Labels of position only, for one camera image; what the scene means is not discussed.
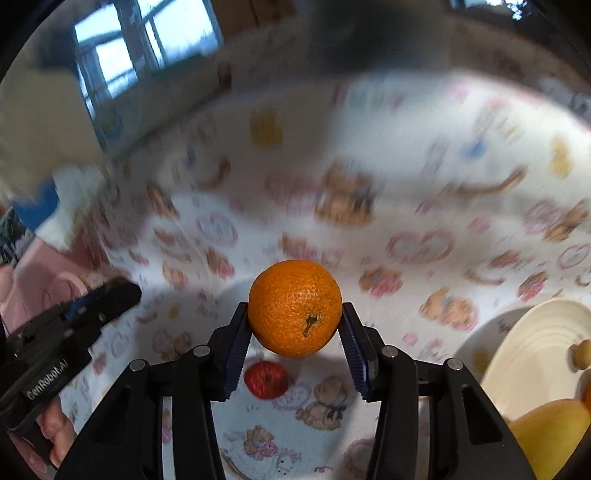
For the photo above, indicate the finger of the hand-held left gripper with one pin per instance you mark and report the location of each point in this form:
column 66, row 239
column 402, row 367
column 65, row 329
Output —
column 111, row 288
column 108, row 311

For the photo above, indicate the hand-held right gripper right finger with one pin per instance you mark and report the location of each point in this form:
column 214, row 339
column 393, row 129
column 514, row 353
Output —
column 355, row 364

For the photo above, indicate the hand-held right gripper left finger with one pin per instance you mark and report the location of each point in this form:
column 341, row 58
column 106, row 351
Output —
column 235, row 364

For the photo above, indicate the orange mandarin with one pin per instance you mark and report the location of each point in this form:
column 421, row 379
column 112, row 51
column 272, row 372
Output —
column 295, row 307

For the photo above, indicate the cream round plate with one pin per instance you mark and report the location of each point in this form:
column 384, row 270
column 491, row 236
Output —
column 531, row 350

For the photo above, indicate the yellow pear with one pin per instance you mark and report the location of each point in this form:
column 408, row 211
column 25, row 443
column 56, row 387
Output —
column 549, row 438

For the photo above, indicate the person's left hand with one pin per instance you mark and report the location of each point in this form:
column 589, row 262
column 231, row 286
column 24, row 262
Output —
column 57, row 431

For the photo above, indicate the small red apple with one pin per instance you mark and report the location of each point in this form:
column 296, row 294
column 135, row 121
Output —
column 265, row 381

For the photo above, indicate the pink cloth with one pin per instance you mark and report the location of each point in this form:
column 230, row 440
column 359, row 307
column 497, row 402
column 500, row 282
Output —
column 32, row 281

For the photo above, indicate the blue and cream curtain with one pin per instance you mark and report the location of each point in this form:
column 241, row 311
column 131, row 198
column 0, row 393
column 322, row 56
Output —
column 41, row 138

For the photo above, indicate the bear printed blanket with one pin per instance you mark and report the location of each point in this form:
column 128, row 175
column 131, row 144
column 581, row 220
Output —
column 392, row 152

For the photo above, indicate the tan longan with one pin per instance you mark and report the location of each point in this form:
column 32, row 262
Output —
column 581, row 355

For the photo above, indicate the window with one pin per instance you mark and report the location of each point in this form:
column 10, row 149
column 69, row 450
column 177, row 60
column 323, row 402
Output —
column 138, row 41

